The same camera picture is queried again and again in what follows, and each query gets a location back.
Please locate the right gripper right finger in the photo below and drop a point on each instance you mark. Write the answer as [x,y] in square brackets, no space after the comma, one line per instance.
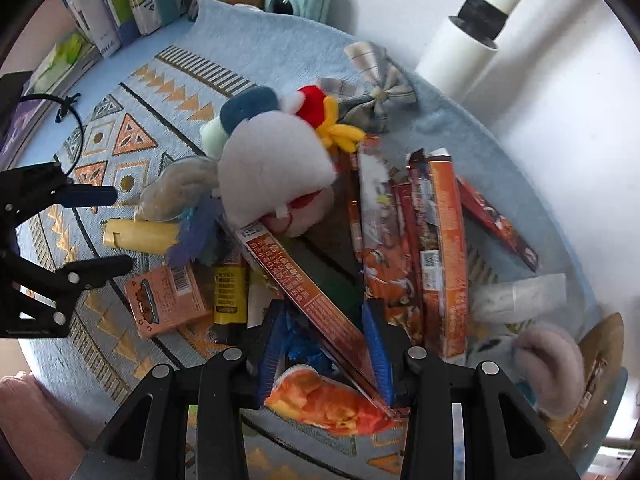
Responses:
[503,437]

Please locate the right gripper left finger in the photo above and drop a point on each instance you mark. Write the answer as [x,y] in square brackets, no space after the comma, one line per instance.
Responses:
[146,438]

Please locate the white blue duck plush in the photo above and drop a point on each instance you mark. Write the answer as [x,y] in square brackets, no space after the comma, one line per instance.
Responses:
[275,156]

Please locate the pink sleeve forearm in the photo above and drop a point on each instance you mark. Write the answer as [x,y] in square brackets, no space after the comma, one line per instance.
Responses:
[44,444]

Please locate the round wooden board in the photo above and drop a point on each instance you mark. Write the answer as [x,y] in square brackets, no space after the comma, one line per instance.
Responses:
[602,349]

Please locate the orange small card box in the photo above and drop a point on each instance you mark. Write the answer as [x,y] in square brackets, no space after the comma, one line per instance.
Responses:
[164,299]

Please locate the white tissue packet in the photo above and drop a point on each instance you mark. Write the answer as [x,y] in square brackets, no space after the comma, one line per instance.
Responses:
[519,301]

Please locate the orange snack bag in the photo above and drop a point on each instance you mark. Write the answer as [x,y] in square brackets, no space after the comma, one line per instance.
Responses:
[303,395]

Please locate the yellow black battery pack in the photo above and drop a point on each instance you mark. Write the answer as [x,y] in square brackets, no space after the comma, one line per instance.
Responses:
[230,291]

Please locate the long red snack box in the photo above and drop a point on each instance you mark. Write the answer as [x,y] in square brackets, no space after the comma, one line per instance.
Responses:
[338,337]

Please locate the dark red snack box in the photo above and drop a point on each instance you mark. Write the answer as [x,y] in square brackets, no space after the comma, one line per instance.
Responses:
[475,205]

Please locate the blue patterned woven mat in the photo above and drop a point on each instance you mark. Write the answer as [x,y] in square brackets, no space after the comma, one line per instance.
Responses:
[378,241]

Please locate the orange tall snack box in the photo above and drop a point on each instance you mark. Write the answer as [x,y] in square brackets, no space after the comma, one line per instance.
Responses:
[452,248]

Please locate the grey plaid bow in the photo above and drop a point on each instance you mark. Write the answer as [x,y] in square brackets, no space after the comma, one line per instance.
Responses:
[384,85]

